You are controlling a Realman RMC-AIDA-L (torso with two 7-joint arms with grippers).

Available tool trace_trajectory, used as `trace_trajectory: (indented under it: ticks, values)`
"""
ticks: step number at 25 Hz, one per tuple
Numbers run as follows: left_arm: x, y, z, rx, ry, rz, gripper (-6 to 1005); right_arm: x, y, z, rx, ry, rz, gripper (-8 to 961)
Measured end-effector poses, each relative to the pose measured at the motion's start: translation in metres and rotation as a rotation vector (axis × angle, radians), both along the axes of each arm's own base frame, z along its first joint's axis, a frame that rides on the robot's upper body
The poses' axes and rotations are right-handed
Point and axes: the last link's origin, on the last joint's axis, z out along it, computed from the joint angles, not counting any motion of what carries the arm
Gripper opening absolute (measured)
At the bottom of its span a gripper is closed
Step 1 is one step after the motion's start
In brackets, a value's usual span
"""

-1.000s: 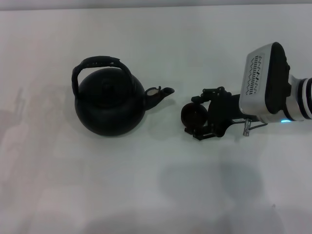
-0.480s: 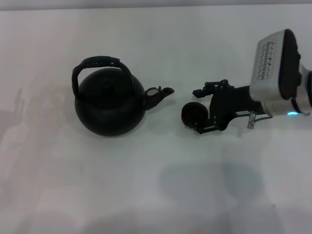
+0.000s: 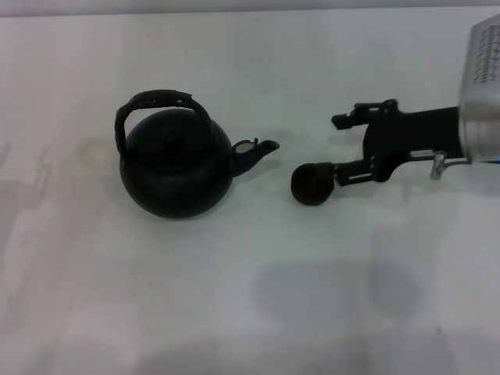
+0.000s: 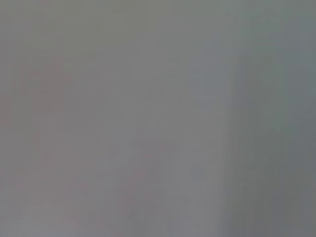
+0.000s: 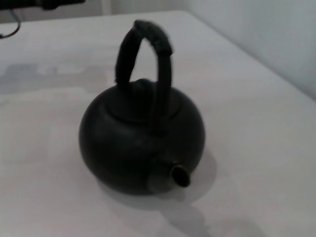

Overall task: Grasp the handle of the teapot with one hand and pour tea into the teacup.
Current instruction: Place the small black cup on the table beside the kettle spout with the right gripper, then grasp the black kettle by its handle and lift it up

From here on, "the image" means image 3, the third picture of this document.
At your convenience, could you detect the small dark teacup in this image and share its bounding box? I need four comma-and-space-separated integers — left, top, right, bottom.
290, 162, 337, 207

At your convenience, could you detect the black round teapot with handle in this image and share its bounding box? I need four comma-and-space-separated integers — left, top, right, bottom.
114, 89, 281, 220

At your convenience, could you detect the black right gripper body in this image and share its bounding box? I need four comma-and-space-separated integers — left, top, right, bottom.
361, 105, 465, 184

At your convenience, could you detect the right wrist cable with plug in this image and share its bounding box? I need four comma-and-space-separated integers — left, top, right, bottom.
429, 150, 472, 180

